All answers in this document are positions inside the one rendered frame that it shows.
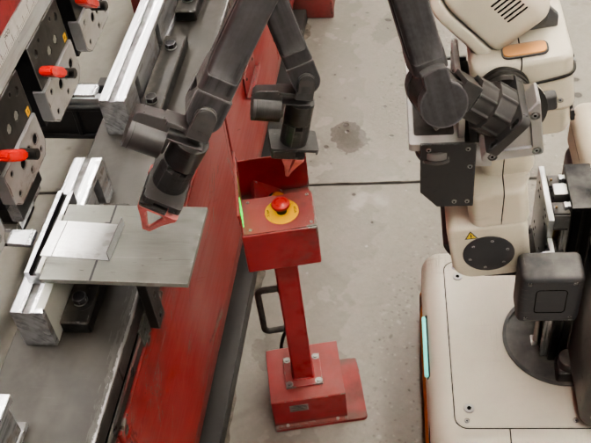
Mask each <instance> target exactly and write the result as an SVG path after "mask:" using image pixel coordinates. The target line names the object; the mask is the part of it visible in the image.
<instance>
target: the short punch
mask: <svg viewBox="0 0 591 443"><path fill-rule="evenodd" d="M41 180H42V178H41V175H40V172H39V171H38V173H37V175H36V178H35V180H34V181H33V184H32V187H31V189H30V191H29V193H28V195H27V197H26V200H25V202H24V204H23V205H10V206H9V208H8V213H9V215H10V217H11V219H12V220H13V221H14V222H18V224H19V226H20V228H21V230H23V228H24V226H25V224H26V221H27V218H28V216H29V214H30V213H31V210H32V208H33V205H34V202H35V201H36V199H37V196H38V194H39V192H40V182H41Z"/></svg>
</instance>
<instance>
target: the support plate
mask: <svg viewBox="0 0 591 443"><path fill-rule="evenodd" d="M114 208H115V206H112V205H69V206H68V209H67V211H66V214H65V215H64V218H63V221H70V222H96V223H105V222H110V220H111V217H112V214H113V210H114ZM207 215H208V208H207V207H183V209H182V211H181V212H180V214H179V218H178V219H177V221H176V222H174V223H170V224H167V225H164V226H161V227H159V228H157V229H153V230H151V231H148V230H145V229H143V228H142V222H141V216H140V214H139V211H138V207H137V206H117V208H116V211H115V214H114V216H113V220H112V223H111V224H118V223H119V220H120V218H121V217H122V219H123V221H124V224H125V226H124V229H123V230H122V233H121V235H120V239H119V241H118V243H117V245H116V248H115V250H114V252H113V255H112V258H111V260H110V261H104V260H98V263H97V265H96V268H95V271H94V273H93V275H92V278H91V280H89V278H90V276H91V272H92V269H93V266H94V264H95V261H96V260H92V259H80V258H58V257H52V256H51V257H47V261H46V263H45V265H44V267H43V270H42V272H41V275H40V278H39V280H40V283H66V284H92V285H117V286H143V287H189V284H190V280H191V277H192V273H193V268H194V264H195V260H196V257H197V253H198V249H199V246H200V242H201V237H202V233H203V230H204V226H205V222H206V219H207ZM147 216H148V224H151V223H153V222H155V221H157V220H159V219H160V218H162V217H161V216H160V215H157V214H153V213H151V212H149V211H147Z"/></svg>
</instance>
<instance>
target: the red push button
mask: <svg viewBox="0 0 591 443"><path fill-rule="evenodd" d="M289 206H290V202H289V200H288V199H287V198H285V197H277V198H275V199H274V200H273V201H272V204H271V207H272V209H273V210H274V211H276V213H277V214H279V215H284V214H285V213H287V209H288V208H289Z"/></svg>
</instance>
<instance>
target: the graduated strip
mask: <svg viewBox="0 0 591 443"><path fill-rule="evenodd" d="M37 2H38V0H22V2H21V3H20V5H19V7H18V8H17V10H16V12H15V13H14V15H13V17H12V19H11V21H10V23H9V24H8V25H7V27H6V29H5V31H4V33H3V35H2V36H1V38H0V68H1V67H2V65H3V63H4V60H5V59H6V57H7V55H8V53H9V52H10V51H11V48H12V46H13V44H14V43H15V41H16V39H17V37H18V36H19V34H20V32H21V30H22V28H23V27H24V25H25V23H26V21H27V20H28V18H29V16H30V14H31V12H32V11H33V8H34V6H35V5H36V4H37Z"/></svg>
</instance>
